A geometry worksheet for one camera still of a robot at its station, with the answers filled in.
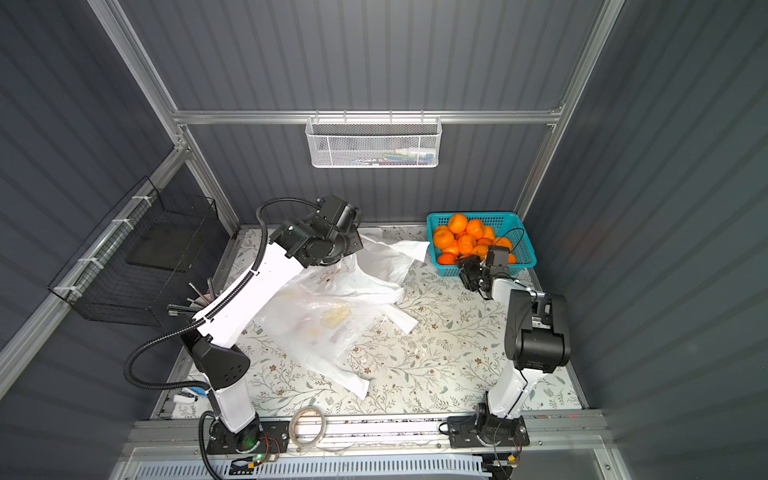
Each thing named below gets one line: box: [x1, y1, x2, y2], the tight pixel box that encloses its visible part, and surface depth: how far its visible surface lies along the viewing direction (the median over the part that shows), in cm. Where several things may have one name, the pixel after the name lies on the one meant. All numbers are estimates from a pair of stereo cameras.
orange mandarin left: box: [433, 225, 454, 250], surface depth 107 cm
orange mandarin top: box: [448, 213, 468, 234], surface depth 109 cm
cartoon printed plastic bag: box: [299, 234, 430, 303], surface depth 75 cm
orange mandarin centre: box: [457, 234, 477, 255], surface depth 106 cm
